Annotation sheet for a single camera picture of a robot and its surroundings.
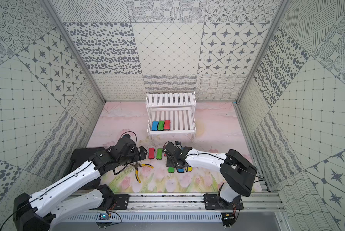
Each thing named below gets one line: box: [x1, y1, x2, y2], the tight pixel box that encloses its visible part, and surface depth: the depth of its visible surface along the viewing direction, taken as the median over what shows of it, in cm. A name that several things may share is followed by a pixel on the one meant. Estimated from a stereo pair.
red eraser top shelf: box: [147, 147, 155, 159], surface depth 95 cm
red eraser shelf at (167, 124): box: [163, 119, 171, 131], surface depth 92 cm
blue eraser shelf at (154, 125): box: [151, 120, 159, 131], surface depth 91 cm
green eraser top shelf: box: [156, 148, 164, 160], surface depth 94 cm
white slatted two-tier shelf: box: [145, 91, 197, 142], surface depth 92 cm
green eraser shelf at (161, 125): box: [157, 120, 165, 131], surface depth 91 cm
